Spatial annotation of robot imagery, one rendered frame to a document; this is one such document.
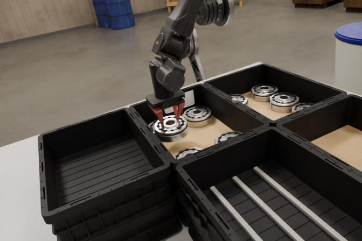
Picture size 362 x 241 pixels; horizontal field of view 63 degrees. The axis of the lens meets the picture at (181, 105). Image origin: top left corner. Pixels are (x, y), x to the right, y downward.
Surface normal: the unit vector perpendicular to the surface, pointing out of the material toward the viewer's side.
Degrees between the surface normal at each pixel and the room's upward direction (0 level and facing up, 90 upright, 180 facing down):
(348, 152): 0
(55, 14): 90
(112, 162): 0
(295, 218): 0
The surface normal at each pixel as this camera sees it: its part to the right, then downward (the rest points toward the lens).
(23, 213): -0.14, -0.89
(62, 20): 0.45, 0.34
